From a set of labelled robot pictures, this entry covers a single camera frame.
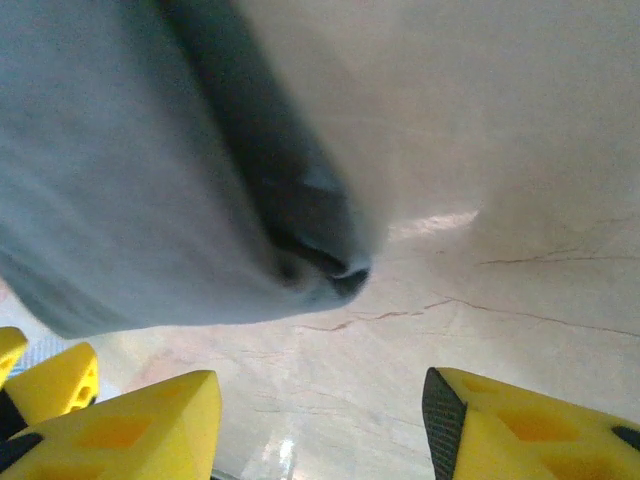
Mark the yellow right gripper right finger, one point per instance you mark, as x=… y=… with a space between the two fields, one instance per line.
x=530 y=430

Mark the grey t-shirt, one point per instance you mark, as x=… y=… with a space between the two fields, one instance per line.
x=150 y=175

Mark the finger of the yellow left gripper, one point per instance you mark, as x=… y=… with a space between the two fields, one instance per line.
x=10 y=352
x=57 y=385

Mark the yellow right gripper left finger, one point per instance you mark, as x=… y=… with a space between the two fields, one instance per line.
x=130 y=430

